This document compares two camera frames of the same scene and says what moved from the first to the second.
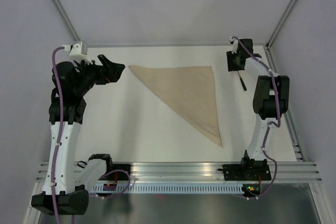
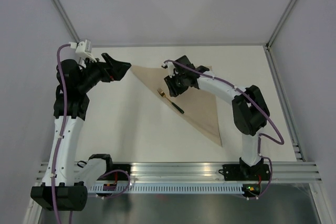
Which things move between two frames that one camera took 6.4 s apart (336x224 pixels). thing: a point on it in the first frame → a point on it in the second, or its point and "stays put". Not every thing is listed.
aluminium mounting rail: x=151 y=172 stays put
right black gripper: x=231 y=66 → x=174 y=89
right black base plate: x=250 y=172 stays put
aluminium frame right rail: x=290 y=125 stays put
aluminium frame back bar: x=167 y=45 stays put
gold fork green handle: x=242 y=83 → x=163 y=94
